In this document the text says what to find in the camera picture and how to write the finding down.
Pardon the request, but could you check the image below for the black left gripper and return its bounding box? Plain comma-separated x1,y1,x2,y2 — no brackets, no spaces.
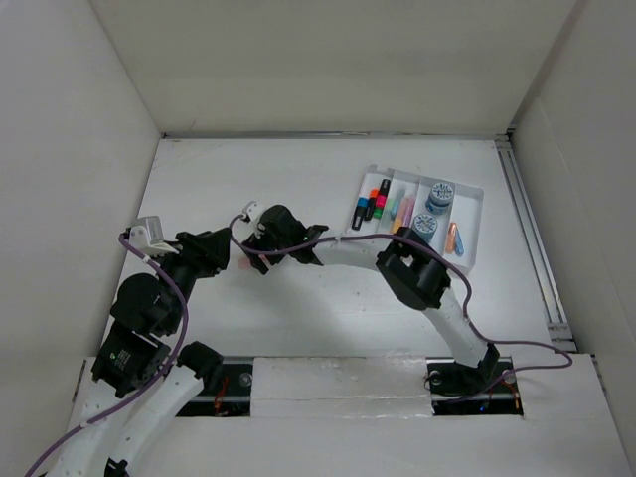
152,226,232,332

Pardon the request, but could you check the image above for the pink correction tape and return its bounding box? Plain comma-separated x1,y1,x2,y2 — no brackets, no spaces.
238,257,251,269

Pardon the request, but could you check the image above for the blue cap black highlighter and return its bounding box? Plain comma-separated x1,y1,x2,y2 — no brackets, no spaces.
351,197,368,231

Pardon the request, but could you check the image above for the orange cap black highlighter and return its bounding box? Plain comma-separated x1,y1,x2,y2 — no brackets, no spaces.
367,188,379,211

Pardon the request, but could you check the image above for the green cap pastel highlighter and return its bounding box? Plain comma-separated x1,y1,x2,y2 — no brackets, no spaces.
378,198,395,233

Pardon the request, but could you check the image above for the pink cap black highlighter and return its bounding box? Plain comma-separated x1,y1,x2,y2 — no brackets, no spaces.
376,179,391,211

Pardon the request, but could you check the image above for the yellow pastel highlighter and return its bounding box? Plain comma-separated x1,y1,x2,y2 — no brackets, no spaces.
392,213,403,234

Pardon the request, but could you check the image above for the blue cap pastel highlighter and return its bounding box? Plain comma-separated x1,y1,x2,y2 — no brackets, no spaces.
392,187,407,220

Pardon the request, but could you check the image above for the purple cap pastel highlighter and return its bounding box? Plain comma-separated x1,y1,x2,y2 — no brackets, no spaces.
402,204,414,227

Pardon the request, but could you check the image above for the orange correction tape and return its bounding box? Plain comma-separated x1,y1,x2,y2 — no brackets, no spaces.
444,222,457,253

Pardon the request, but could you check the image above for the blue correction tape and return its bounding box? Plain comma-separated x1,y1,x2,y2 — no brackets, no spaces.
454,230,465,256

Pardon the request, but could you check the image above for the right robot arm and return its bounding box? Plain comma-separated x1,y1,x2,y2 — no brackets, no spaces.
233,202,500,396

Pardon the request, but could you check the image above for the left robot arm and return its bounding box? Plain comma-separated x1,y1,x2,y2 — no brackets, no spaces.
27,218,232,476

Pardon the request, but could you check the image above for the white compartment organizer tray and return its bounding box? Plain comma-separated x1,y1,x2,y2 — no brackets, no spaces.
347,165,484,273

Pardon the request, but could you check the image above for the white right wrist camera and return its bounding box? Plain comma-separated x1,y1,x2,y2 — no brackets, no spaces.
241,201,265,223

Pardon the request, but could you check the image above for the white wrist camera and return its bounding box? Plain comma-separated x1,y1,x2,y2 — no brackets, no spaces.
127,216,174,256
241,201,265,223

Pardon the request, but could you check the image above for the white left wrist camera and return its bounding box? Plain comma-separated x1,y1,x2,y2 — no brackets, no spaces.
127,216,174,256

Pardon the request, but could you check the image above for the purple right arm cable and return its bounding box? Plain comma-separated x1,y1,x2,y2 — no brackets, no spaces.
228,212,573,401

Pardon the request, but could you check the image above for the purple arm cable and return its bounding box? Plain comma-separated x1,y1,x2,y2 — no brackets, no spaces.
228,212,573,401
24,236,190,477

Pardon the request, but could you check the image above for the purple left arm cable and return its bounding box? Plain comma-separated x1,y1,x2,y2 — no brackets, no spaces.
24,236,190,477

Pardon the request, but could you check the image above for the aluminium frame rail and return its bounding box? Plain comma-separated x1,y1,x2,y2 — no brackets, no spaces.
495,135,578,353

